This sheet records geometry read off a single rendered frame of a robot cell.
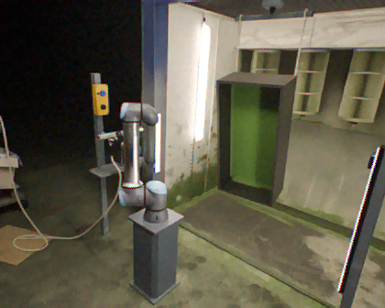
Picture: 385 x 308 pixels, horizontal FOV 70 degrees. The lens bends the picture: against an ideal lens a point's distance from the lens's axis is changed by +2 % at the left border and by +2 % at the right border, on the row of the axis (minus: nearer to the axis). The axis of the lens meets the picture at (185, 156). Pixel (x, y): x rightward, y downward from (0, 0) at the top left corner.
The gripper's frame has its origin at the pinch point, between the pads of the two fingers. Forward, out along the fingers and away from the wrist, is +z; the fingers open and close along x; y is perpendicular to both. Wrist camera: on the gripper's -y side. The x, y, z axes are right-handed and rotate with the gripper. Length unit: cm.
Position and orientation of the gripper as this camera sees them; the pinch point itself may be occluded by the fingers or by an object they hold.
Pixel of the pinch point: (110, 137)
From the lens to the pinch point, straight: 252.4
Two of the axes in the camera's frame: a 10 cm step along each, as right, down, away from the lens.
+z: -7.6, -2.6, 6.0
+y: -0.5, 9.4, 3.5
